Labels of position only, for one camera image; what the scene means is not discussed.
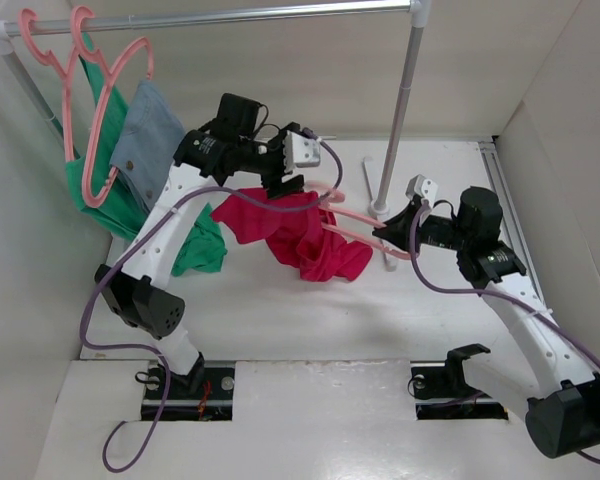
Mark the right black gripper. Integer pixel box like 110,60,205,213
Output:
372,200,472,254

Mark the pink plastic hanger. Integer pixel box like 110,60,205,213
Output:
282,175,411,260

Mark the red t shirt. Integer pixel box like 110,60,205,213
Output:
211,195,373,282

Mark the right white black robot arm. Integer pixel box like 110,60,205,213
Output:
373,186,600,465

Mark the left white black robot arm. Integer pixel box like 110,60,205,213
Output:
96,93,320,397

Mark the green t shirt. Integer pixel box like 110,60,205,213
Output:
65,57,227,277

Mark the pink hanger holding denim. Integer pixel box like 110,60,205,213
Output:
70,5,154,208

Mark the pink hanger holding green shirt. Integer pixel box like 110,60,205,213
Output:
17,5,95,164

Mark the blue denim garment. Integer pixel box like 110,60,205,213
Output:
110,80,185,213

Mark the metal clothes rack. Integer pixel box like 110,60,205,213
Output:
0,0,434,274

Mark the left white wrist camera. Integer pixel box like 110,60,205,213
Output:
283,131,321,172

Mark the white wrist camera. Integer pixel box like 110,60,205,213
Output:
283,131,321,172
406,174,439,207

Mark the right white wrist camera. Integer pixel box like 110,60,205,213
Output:
406,174,439,207

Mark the aluminium rail right side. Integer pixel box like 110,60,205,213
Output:
478,140,545,301

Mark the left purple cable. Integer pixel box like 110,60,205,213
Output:
78,127,345,475

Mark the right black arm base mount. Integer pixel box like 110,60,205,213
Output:
407,344,509,421

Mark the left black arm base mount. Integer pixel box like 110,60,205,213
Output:
134,361,236,422

